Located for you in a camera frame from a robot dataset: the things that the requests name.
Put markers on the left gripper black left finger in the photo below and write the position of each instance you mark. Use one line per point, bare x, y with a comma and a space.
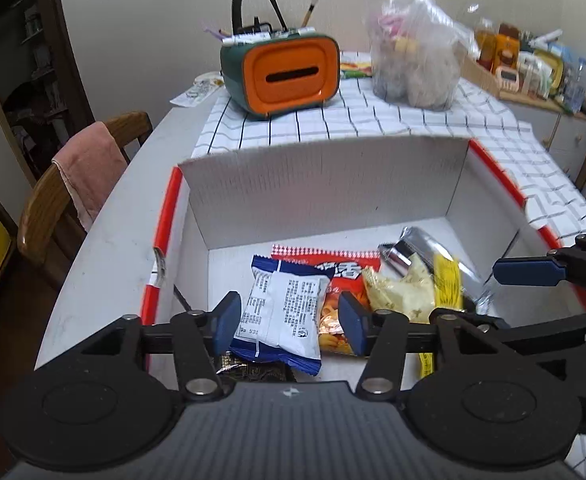
197, 337

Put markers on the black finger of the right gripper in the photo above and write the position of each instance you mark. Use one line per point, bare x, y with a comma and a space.
565, 264
485, 323

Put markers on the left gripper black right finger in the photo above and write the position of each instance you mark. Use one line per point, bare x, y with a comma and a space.
382, 337

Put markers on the silver foil snack packet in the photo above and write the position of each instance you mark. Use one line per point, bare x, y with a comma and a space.
415, 241

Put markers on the pale yellow snack packet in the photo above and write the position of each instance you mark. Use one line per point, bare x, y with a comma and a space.
413, 295

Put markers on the red chip bag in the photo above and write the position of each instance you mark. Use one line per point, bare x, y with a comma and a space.
348, 265

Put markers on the blue white snack packet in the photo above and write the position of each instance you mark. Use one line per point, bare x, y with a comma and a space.
280, 318

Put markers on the red cardboard box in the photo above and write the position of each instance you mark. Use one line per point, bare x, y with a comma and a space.
221, 210

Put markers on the white sideboard cabinet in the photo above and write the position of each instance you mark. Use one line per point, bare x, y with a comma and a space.
562, 134

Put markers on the plastic water bottle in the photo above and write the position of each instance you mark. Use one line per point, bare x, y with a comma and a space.
574, 93

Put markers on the left wooden chair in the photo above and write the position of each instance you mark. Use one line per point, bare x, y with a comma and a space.
49, 232

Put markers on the white kitchen timer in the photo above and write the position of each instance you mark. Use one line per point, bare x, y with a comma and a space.
508, 78

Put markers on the pink towel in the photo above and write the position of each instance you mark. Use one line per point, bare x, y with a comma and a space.
90, 164

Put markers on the wooden tray with jars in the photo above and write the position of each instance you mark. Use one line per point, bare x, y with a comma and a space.
498, 45

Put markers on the white grid tablecloth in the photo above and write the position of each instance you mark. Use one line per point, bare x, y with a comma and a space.
356, 113

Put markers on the clear plastic bag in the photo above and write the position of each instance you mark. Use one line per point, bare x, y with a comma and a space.
417, 53

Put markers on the orange green tissue box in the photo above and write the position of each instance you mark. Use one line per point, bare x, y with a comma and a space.
268, 74

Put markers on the dark wooden bookshelf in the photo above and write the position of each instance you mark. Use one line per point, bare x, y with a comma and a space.
41, 95

